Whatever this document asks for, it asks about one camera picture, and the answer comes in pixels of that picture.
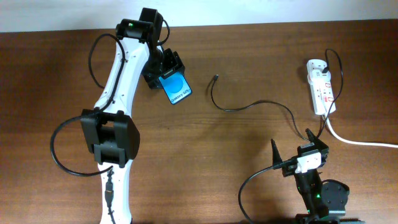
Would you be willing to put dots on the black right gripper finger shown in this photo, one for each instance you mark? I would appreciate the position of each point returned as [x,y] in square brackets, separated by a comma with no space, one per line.
[313,139]
[276,158]

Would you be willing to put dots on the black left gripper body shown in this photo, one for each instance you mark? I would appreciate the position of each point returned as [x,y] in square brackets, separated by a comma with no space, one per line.
[162,64]

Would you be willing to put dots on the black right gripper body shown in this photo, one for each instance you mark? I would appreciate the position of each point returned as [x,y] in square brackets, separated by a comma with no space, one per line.
[288,170]

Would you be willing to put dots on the blue screen smartphone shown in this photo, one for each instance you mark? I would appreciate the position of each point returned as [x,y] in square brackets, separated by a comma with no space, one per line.
[176,87]

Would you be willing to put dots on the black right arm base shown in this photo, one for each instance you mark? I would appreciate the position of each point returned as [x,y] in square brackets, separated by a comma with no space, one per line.
[325,202]

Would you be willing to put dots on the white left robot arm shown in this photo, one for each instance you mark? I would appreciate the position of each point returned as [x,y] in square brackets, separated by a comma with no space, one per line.
[110,134]

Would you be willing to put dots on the white power strip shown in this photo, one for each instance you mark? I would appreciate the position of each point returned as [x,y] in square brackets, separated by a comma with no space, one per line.
[320,87]

